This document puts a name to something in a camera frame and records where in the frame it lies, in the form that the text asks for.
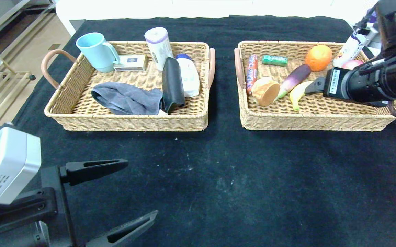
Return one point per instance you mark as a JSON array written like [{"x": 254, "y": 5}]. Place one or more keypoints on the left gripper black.
[{"x": 54, "y": 197}]

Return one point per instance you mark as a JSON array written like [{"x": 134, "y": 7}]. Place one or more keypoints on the white bottle purple cap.
[{"x": 349, "y": 51}]

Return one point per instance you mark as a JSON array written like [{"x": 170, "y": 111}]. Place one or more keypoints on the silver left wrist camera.
[{"x": 9, "y": 164}]

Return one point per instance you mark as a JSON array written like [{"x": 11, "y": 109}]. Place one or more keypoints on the grey cloth with white tag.
[{"x": 125, "y": 97}]

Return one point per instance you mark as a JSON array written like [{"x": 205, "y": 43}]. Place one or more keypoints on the white lotion bottle blue cap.
[{"x": 191, "y": 78}]

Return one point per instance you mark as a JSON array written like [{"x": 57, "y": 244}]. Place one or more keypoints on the black tablecloth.
[{"x": 198, "y": 192}]

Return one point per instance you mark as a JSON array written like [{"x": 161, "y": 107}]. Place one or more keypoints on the purple-topped beige roll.
[{"x": 158, "y": 48}]

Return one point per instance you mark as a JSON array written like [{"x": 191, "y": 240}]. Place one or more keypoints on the small white card box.
[{"x": 131, "y": 63}]

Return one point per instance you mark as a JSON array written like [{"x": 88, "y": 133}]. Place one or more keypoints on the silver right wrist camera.
[{"x": 368, "y": 36}]

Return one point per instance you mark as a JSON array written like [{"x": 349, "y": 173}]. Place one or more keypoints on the purple eggplant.
[{"x": 295, "y": 77}]

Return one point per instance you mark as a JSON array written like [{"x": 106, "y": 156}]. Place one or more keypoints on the orange fruit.
[{"x": 318, "y": 58}]

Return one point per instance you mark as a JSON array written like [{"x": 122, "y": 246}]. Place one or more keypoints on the orange-red candy tube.
[{"x": 252, "y": 68}]

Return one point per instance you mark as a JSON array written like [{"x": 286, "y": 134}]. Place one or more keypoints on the light wooden wheeled rack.
[{"x": 2, "y": 99}]

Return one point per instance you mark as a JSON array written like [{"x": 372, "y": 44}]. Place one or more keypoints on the green candy pack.
[{"x": 275, "y": 61}]

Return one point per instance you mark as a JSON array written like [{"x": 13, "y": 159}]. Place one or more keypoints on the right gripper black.
[{"x": 334, "y": 82}]

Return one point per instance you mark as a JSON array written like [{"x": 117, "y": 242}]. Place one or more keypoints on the toy burger bun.
[{"x": 264, "y": 92}]

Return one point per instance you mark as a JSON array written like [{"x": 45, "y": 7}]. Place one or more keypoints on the red apple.
[{"x": 352, "y": 64}]

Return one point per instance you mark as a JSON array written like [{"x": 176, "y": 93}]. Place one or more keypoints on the black glasses case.
[{"x": 172, "y": 85}]

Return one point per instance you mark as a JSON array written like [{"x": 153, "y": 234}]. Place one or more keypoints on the light blue plastic mug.
[{"x": 95, "y": 52}]

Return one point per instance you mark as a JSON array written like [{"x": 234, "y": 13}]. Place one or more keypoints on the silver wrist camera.
[
  {"x": 368, "y": 36},
  {"x": 9, "y": 164}
]

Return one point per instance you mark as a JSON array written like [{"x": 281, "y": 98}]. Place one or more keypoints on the yellow banana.
[{"x": 297, "y": 94}]

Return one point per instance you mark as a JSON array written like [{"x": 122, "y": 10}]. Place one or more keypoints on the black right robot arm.
[{"x": 390, "y": 75}]

